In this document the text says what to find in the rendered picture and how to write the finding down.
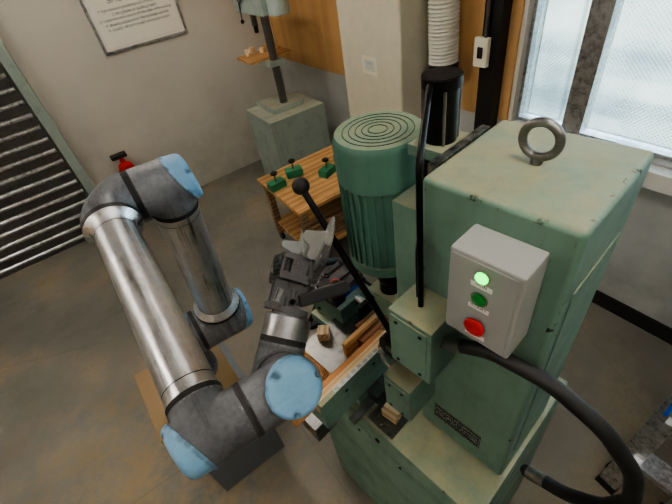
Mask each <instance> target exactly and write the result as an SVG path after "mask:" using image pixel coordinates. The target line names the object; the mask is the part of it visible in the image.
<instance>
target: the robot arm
mask: <svg viewBox="0 0 672 504"><path fill-rule="evenodd" d="M201 196H203V191H202V189H201V187H200V185H199V183H198V181H197V179H196V178H195V176H194V174H193V173H192V171H191V170H190V168H189V167H188V165H187V163H186V162H185V161H184V159H183V158H182V157H181V156H180V155H178V154H175V153H174V154H170V155H166V156H163V157H162V156H160V157H158V158H157V159H154V160H151V161H149V162H146V163H143V164H140V165H137V166H134V167H132V168H129V169H126V170H124V171H121V172H117V173H114V174H112V175H110V176H109V177H107V178H105V179H104V180H103V181H102V182H100V183H99V184H98V185H97V186H96V187H95V188H94V189H93V190H92V191H91V193H90V194H89V196H88V197H87V199H86V201H85V203H84V205H83V207H82V210H81V214H80V227H81V231H82V234H83V236H84V238H85V240H86V241H87V242H88V243H89V244H90V245H92V246H94V247H96V248H98V249H99V252H100V254H101V257H102V259H103V262H104V264H105V266H106V269H107V271H108V274H109V276H110V278H111V281H112V283H113V286H114V288H115V290H116V293H117V295H118V298H119V300H120V302H121V305H122V307H123V310H124V312H125V314H126V317H127V319H128V322H129V324H130V326H131V329H132V331H133V334H134V336H135V338H136V341H137V343H138V346H139V348H140V350H141V353H142V355H143V358H144V360H145V362H146V365H147V367H148V370H149V372H150V374H151V377H152V379H153V382H154V384H155V386H156V389H157V391H158V394H159V396H160V398H161V401H162V403H163V406H164V413H165V415H166V417H167V420H168V422H169V424H165V425H164V426H163V427H162V429H161V432H160V433H161V437H162V439H163V442H164V444H165V446H166V448H167V450H168V452H169V454H170V456H171V457H172V459H173V461H174V462H175V464H176V465H177V466H178V468H179V469H180V470H181V472H182V473H183V474H184V475H185V476H186V477H187V478H189V479H191V480H197V479H200V478H201V477H203V476H204V475H206V474H208V473H209V472H211V471H212V470H216V469H218V466H220V465H221V464H223V463H224V462H226V461H227V460H229V459H230V458H231V457H233V456H234V455H236V454H237V453H239V452H240V451H242V450H243V449H244V448H246V447H247V446H249V445H250V444H252V443H253V442H255V441H256V440H258V439H259V438H260V437H262V436H263V435H264V434H265V435H266V434H267V433H269V432H270V431H272V430H273V429H275V428H276V427H278V426H279V425H280V424H282V423H283V422H285V421H286V420H297V419H301V418H303V417H305V416H307V415H309V414H310V413H311V412H312V411H313V410H314V409H315V408H316V406H317V405H318V403H319V401H320V398H321V395H322V389H323V384H322V378H321V375H320V372H319V370H318V369H317V367H316V366H315V365H314V364H313V363H312V362H311V361H310V360H309V359H307V358H306V357H304V353H305V348H306V343H307V340H308V335H309V331H310V326H311V322H310V321H308V320H305V319H307V317H308V312H307V311H304V310H300V307H305V306H308V305H311V304H314V303H317V302H320V301H323V300H326V299H330V298H333V297H335V298H339V297H341V296H343V295H344V294H345V293H348V292H350V286H349V282H348V281H340V280H334V281H332V282H331V283H330V284H328V285H325V286H322V287H319V288H315V285H316V284H317V282H318V280H319V277H320V274H321V273H322V271H323V270H324V268H325V265H326V263H327V260H328V257H329V254H330V251H331V246H332V242H333V239H334V233H335V228H336V225H335V217H333V216H332V217H331V219H330V221H329V223H328V225H327V229H326V231H321V230H306V231H305V230H302V232H301V236H300V241H289V240H284V241H282V246H283V247H284V248H285V249H286V250H288V251H289V252H288V251H285V252H282V253H279V254H277V255H274V258H273V261H272V265H271V269H270V273H269V277H268V279H269V283H271V284H272V285H271V289H270V292H269V296H268V300H267V301H265V302H264V306H263V308H267V309H271V310H272V311H273V312H274V313H273V312H267V313H266V316H265V320H264V324H263V328H262V332H261V336H260V340H259V344H258V348H257V352H256V356H255V360H254V364H253V368H252V372H251V374H250V375H248V376H247V377H245V378H243V379H242V380H240V381H239V382H236V383H234V384H233V385H231V386H229V387H228V388H226V389H224V388H223V386H222V384H221V382H220V381H219V380H218V379H217V378H216V376H215V375H216V372H217V369H218V362H217V358H216V356H215V355H214V353H213V352H212V351H211V350H210V349H211V348H212V347H214V346H216V345H218V344H219V343H221V342H223V341H225V340H227V339H228V338H230V337H232V336H234V335H235V334H237V333H239V332H241V331H243V330H245V329H246V328H247V327H248V326H250V325H251V324H252V322H253V316H252V313H251V310H250V307H249V305H248V304H247V301H246V299H245V297H244V295H243V294H242V292H241V291H240V290H239V289H238V288H232V287H230V286H228V284H227V281H226V278H225V276H224V273H223V270H222V267H221V265H220V262H219V259H218V256H217V254H216V251H215V248H214V245H213V243H212V240H211V237H210V234H209V232H208V229H207V226H206V223H205V221H204V218H203V215H202V212H201V210H200V207H199V201H198V198H200V197H201ZM149 217H153V218H154V219H155V221H156V223H157V225H158V227H159V229H160V231H161V233H162V235H163V237H164V239H165V241H166V243H167V245H168V247H169V249H170V251H171V253H172V255H173V257H174V259H175V261H176V263H177V265H178V267H179V269H180V271H181V273H182V275H183V277H184V279H185V281H186V283H187V285H188V287H189V289H190V291H191V293H192V295H193V297H194V299H195V301H194V305H193V308H194V309H192V310H190V311H188V312H186V313H183V312H182V310H181V308H180V306H179V304H178V302H177V300H176V299H175V297H174V295H173V293H172V291H171V289H170V287H169V285H168V283H167V281H166V279H165V277H164V275H163V273H162V272H161V270H160V268H159V266H158V264H157V262H156V260H155V258H154V256H153V254H152V252H151V250H150V248H149V246H148V245H147V243H146V241H145V239H144V237H143V235H142V231H143V227H144V222H143V220H144V219H147V218H149ZM310 259H311V260H310ZM272 280H273V281H272ZM271 281H272V282H271ZM289 301H290V303H289ZM209 345H210V346H209Z"/></svg>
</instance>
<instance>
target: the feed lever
mask: <svg viewBox="0 0 672 504"><path fill-rule="evenodd" d="M309 188H310V184H309V182H308V180H307V179H306V178H304V177H297V178H295V179H294V180H293V182H292V190H293V191H294V193H296V194H298V195H302V196H303V197H304V199H305V201H306V202H307V204H308V205H309V207H310V209H311V210H312V212H313V213H314V215H315V217H316V218H317V220H318V222H319V223H320V225H321V226H322V228H323V230H324V231H326V229H327V225H328V223H327V221H326V220H325V218H324V216H323V215H322V213H321V211H320V210H319V208H318V207H317V205H316V203H315V202H314V200H313V198H312V197H311V195H310V193H309V192H308V191H309ZM332 244H333V246H334V247H335V249H336V251H337V252H338V254H339V256H340V257H341V259H342V260H343V262H344V264H345V265H346V267H347V268H348V270H349V272H350V273H351V275H352V277H353V278H354V280H355V281H356V283H357V285H358V286H359V288H360V289H361V291H362V293H363V294H364V296H365V298H366V299H367V301H368V302H369V304H370V306H371V307H372V309H373V311H374V312H375V314H376V315H377V317H378V319H379V320H380V322H381V323H382V325H383V327H384V328H385V330H386V332H385V333H384V334H383V335H382V336H381V337H380V338H379V344H380V346H381V348H382V349H383V351H384V352H385V353H386V354H387V355H388V356H389V357H391V358H392V359H394V358H393V357H392V349H391V337H390V326H389V322H388V321H387V319H386V317H385V316H384V314H383V312H382V311H381V309H380V308H379V306H378V304H377V303H376V301H375V299H374V298H373V296H372V294H371V293H370V291H369V290H368V288H367V286H366V285H365V283H364V281H363V280H362V278H361V277H360V275H359V273H358V272H357V270H356V268H355V267H354V265H353V264H352V262H351V260H350V259H349V257H348V255H347V254H346V252H345V250H344V249H343V247H342V246H341V244H340V242H339V241H338V239H337V237H336V236H335V234H334V239H333V242H332Z"/></svg>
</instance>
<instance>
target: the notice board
mask: <svg viewBox="0 0 672 504"><path fill-rule="evenodd" d="M79 2H80V4H81V6H82V8H83V10H84V12H85V14H86V16H87V18H88V20H89V22H90V24H91V26H92V28H93V30H94V32H95V34H96V36H97V39H98V41H99V43H100V45H101V47H102V49H103V51H104V53H105V55H106V56H109V55H113V54H116V53H120V52H123V51H127V50H130V49H133V48H137V47H140V46H144V45H147V44H150V43H154V42H157V41H161V40H164V39H168V38H171V37H174V36H178V35H181V34H185V33H188V31H187V28H186V25H185V22H184V19H183V17H182V14H181V11H180V8H179V5H178V2H177V0H79Z"/></svg>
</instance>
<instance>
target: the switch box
mask: <svg viewBox="0 0 672 504"><path fill-rule="evenodd" d="M549 256H550V253H549V252H547V251H545V250H542V249H540V248H537V247H535V246H532V245H529V244H527V243H524V242H522V241H519V240H517V239H514V238H512V237H509V236H507V235H504V234H502V233H499V232H497V231H494V230H492V229H489V228H487V227H484V226H482V225H479V224H475V225H473V226H472V227H471V228H470V229H469V230H468V231H467V232H466V233H465V234H464V235H462V236H461V237H460V238H459V239H458V240H457V241H456V242H455V243H454V244H453V245H452V246H451V252H450V267H449V282H448V297H447V313H446V323H447V324H448V325H450V326H452V327H453V328H455V329H457V330H458V331H460V332H462V333H463V334H465V335H467V336H468V337H470V338H472V339H473V340H475V341H477V342H478V343H480V344H482V345H483V346H485V347H487V348H488V349H490V350H492V351H493V352H495V353H497V354H498V355H500V356H502V357H503V358H508V357H509V356H510V354H511V353H512V352H513V351H514V349H515V348H516V347H517V345H518V344H519V343H520V342H521V340H522V339H523V338H524V337H525V335H526V334H527V331H528V328H529V324H530V321H531V318H532V314H533V311H534V307H535V304H536V301H537V297H538V294H539V290H540V287H541V284H542V280H543V277H544V273H545V270H546V267H547V263H548V260H549ZM477 271H483V272H485V273H487V274H488V276H489V277H490V283H489V284H487V285H483V286H486V287H488V288H490V289H492V290H493V292H492V295H491V294H489V293H487V292H485V291H483V290H481V289H479V288H477V287H475V286H473V285H471V280H473V281H475V282H477V281H476V280H475V273H476V272H477ZM477 283H478V282H477ZM474 291H477V292H480V293H482V294H483V295H484V296H485V297H486V298H487V300H488V305H487V306H486V307H481V308H482V309H484V310H486V311H488V312H489V315H488V316H487V315H485V314H483V313H481V312H479V311H477V310H476V309H474V308H472V307H470V306H468V301H469V302H471V303H473V302H472V300H471V293H472V292H474ZM473 304H474V303H473ZM466 318H473V319H475V320H477V321H478V322H480V323H481V325H482V326H483V328H484V334H483V335H482V336H481V337H483V338H484V342H482V341H481V340H479V339H477V338H476V337H474V336H472V335H470V334H469V333H467V332H465V327H464V324H463V322H464V320H465V319H466Z"/></svg>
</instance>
